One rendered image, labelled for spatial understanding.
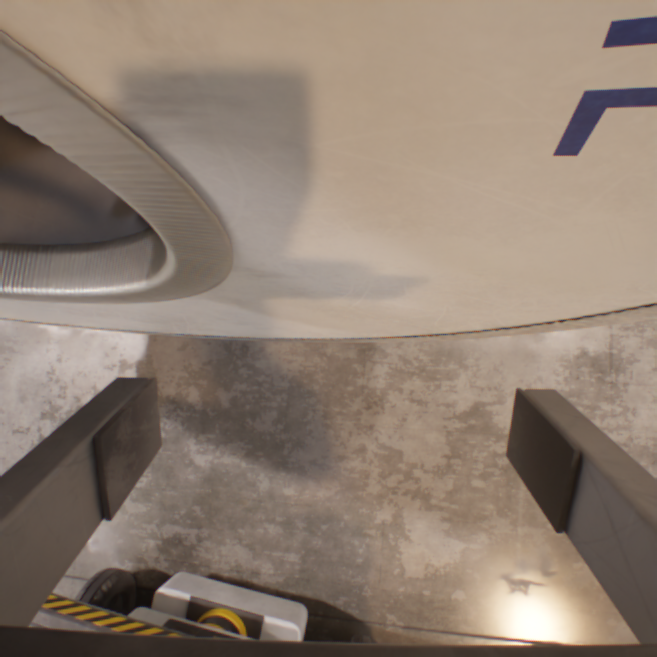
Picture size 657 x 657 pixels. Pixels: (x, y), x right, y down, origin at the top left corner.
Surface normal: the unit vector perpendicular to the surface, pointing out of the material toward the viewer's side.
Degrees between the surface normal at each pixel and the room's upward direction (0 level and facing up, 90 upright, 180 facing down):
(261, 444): 0
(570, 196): 90
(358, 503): 0
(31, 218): 1
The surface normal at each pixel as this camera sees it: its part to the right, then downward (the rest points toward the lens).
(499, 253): -0.08, 0.99
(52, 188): -0.18, -0.14
